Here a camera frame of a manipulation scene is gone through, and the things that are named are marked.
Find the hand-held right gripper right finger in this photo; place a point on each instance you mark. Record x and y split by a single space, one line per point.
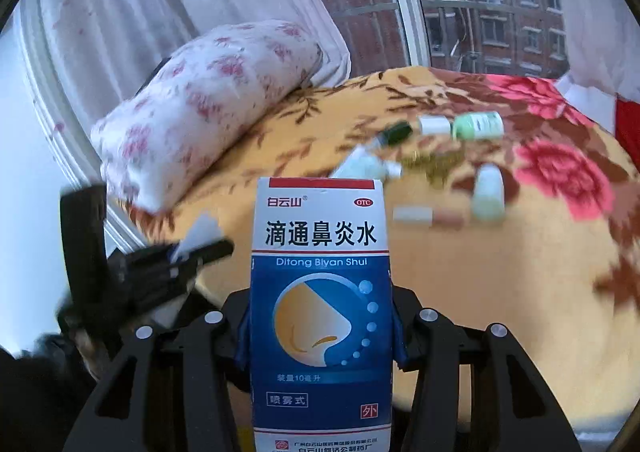
400 332

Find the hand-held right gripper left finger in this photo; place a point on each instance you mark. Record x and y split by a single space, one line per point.
243 332

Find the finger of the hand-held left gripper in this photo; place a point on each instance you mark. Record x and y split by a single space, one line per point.
210 250
165 289

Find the small white packet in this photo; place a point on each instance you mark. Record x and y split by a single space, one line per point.
200 232

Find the blue and white medicine box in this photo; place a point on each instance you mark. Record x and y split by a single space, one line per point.
320 282

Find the dark green small bottle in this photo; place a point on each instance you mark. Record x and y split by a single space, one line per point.
396 134

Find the white and pink tube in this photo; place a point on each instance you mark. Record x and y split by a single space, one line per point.
425 216

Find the floral white pillow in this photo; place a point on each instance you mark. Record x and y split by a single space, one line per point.
200 102

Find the white and green dropper bottle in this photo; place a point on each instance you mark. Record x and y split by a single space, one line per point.
489 194

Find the white squeeze tube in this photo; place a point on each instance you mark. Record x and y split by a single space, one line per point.
367 165

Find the small white cap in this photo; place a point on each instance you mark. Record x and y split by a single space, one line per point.
433 125

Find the light green bottle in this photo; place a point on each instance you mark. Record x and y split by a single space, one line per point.
477 126

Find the white bed sheet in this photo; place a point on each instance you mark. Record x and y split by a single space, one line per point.
582 87

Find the red cloth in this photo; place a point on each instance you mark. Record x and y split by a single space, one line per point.
629 125

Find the red brick building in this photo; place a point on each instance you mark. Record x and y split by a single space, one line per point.
500 7

